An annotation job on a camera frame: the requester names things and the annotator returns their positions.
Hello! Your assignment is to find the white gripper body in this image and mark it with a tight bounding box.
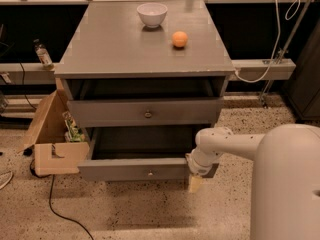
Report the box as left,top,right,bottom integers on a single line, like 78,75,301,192
186,148,222,177

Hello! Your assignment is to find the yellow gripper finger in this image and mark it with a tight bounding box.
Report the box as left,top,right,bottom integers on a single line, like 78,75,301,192
188,175,203,193

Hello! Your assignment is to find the grey drawer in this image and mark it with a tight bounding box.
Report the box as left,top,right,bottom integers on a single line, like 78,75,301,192
67,98,223,128
78,125,203,182

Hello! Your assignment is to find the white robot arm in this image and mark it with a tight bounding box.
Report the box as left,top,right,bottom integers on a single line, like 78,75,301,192
186,124,320,240

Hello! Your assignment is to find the grey top drawer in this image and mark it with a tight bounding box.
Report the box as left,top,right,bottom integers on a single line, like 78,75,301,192
67,98,223,128

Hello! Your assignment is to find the grey drawer cabinet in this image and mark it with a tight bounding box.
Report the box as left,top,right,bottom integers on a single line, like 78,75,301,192
54,0,236,132

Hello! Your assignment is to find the open cardboard box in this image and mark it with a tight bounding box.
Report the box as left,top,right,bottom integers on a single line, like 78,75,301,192
18,78,89,176

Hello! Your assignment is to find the orange ball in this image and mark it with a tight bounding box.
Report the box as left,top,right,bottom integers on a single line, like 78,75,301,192
172,31,188,48

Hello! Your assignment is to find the dark cabinet at right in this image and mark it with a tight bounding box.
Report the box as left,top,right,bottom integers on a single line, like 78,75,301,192
283,20,320,121

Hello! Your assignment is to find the green snack bag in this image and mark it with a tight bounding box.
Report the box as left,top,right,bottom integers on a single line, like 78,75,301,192
62,111,85,142

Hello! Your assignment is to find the metal tripod pole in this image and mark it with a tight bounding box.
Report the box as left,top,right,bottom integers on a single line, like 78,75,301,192
255,0,313,108

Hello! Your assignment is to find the white bowl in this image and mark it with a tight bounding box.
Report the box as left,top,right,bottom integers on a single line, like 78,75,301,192
137,2,168,28

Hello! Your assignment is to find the clear plastic bottle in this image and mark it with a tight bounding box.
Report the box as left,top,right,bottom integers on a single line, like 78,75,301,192
33,39,54,68

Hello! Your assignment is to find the black floor cable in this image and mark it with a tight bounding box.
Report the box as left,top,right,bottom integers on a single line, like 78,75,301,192
29,158,95,240

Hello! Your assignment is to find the white hanging cable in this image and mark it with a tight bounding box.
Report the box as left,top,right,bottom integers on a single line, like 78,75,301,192
234,0,302,84

